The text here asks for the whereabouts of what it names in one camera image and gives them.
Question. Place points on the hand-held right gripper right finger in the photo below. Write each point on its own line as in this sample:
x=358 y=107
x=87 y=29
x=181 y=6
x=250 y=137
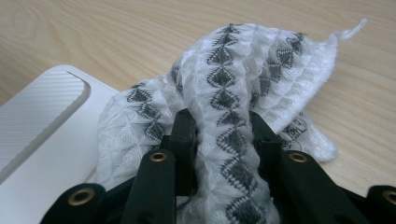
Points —
x=299 y=186

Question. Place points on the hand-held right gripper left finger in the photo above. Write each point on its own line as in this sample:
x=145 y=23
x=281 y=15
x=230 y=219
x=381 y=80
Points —
x=155 y=186

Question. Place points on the white desk lamp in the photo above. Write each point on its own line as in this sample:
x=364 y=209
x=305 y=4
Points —
x=46 y=155

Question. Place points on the white cloth with dark pattern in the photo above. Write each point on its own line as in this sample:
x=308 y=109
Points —
x=224 y=77

